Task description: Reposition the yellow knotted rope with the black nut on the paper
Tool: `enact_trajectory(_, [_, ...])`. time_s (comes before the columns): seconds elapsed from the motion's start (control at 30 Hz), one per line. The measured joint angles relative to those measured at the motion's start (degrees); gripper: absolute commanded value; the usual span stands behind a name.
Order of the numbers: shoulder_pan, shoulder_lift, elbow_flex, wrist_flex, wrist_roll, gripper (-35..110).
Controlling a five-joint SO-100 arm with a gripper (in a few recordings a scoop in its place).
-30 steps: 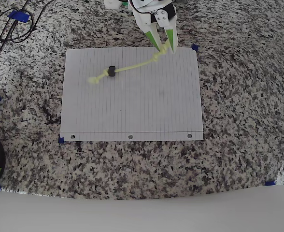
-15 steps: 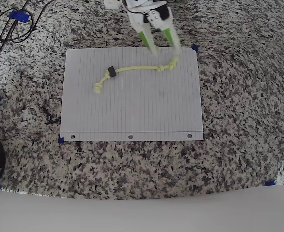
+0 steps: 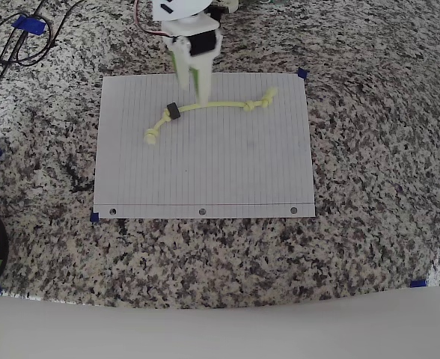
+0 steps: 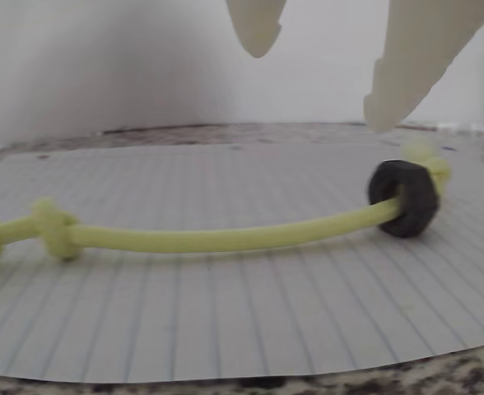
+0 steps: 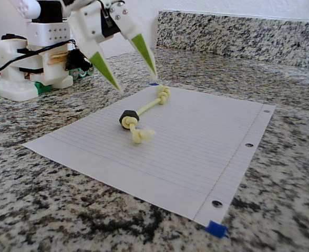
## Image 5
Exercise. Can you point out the dark metal hex nut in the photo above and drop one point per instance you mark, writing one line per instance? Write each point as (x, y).
(128, 113)

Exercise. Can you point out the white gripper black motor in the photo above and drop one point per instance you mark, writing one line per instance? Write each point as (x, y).
(87, 31)

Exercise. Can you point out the speckled granite backsplash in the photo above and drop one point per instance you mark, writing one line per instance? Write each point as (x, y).
(236, 34)

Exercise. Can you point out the lined loose-leaf paper sheet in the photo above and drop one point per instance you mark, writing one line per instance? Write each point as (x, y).
(183, 157)

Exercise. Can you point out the green plastic part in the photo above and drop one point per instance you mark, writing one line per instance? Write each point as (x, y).
(81, 74)

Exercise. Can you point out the wooden shim stack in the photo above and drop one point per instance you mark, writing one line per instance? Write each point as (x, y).
(56, 57)

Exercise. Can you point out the blue tape piece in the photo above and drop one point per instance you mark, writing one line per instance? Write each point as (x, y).
(216, 229)
(153, 84)

